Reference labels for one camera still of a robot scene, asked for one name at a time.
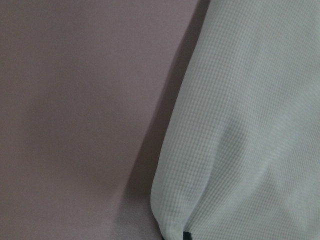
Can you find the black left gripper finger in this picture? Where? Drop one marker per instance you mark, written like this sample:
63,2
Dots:
187,235

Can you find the olive green long-sleeve shirt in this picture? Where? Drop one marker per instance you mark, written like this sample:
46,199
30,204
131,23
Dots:
240,158

